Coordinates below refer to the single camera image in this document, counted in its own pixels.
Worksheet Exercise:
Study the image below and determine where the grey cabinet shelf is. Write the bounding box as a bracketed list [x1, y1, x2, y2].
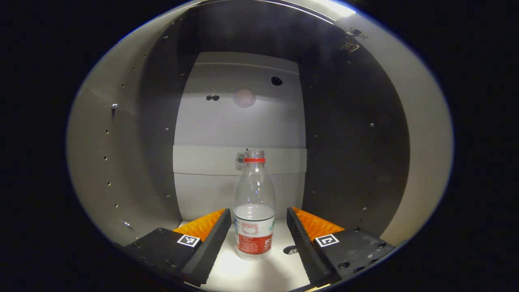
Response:
[178, 219, 311, 292]

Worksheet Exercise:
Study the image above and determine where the clear plastic bottle red label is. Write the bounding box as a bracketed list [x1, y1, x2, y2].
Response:
[233, 150, 276, 260]

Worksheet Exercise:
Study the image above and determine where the dark grey cabinet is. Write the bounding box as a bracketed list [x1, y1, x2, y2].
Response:
[67, 0, 411, 292]

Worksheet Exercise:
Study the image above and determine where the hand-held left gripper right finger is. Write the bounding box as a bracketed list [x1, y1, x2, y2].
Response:
[286, 207, 396, 286]

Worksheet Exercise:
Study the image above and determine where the beige cabinet door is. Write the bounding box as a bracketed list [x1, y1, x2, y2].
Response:
[335, 12, 454, 248]

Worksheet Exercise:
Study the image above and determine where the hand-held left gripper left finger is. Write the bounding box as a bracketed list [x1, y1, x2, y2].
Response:
[122, 208, 232, 286]

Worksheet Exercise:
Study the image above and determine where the metal cabinet hinge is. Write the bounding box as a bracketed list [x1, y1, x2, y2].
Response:
[340, 28, 368, 52]

